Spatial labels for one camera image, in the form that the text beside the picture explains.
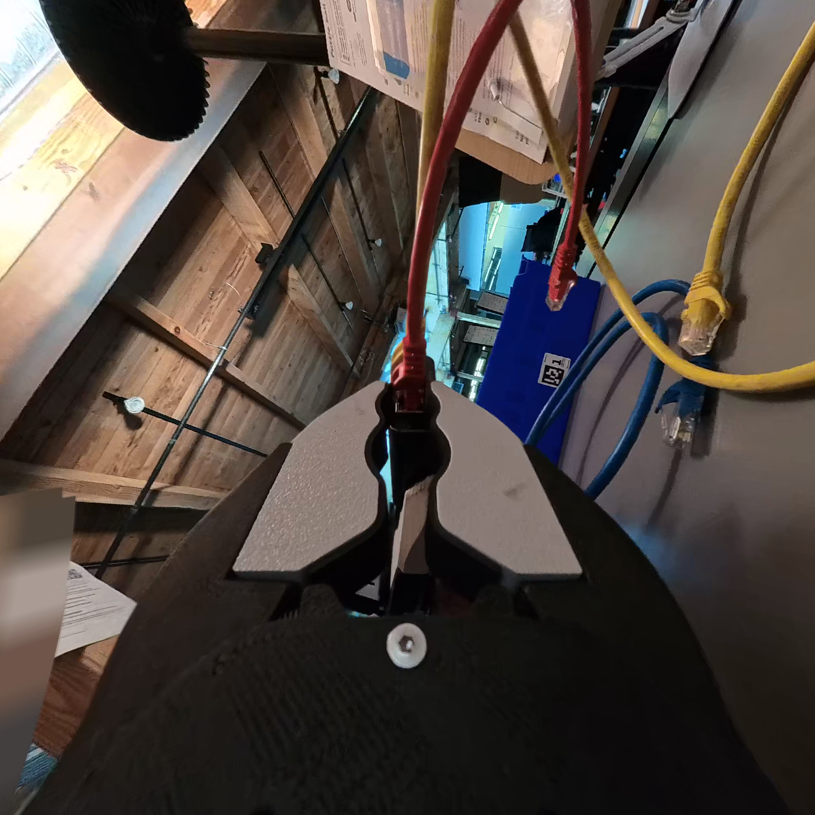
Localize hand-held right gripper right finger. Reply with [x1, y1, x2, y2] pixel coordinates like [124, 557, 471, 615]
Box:
[430, 381, 583, 590]

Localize white printed paper sheet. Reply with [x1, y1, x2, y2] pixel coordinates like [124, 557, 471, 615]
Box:
[54, 560, 138, 657]

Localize blue network cable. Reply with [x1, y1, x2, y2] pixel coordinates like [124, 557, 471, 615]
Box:
[523, 280, 720, 499]

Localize blue plastic bin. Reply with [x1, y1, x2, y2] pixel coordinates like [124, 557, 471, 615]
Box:
[474, 255, 602, 466]

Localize black round ribbed fixture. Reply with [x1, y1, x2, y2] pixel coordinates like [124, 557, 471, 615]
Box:
[38, 0, 332, 142]

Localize grey desk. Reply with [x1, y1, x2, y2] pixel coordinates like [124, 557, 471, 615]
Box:
[560, 0, 815, 815]

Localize printed instruction sheets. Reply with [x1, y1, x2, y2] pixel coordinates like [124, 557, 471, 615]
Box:
[321, 0, 577, 163]

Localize yellow network cable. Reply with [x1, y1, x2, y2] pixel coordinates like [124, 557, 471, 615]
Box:
[390, 0, 815, 392]

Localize red network cable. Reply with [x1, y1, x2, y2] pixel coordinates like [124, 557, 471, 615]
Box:
[390, 0, 593, 415]

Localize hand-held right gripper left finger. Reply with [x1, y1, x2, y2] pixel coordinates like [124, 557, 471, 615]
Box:
[232, 381, 391, 583]

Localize white stand base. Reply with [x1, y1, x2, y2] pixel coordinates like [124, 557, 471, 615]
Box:
[662, 0, 742, 122]

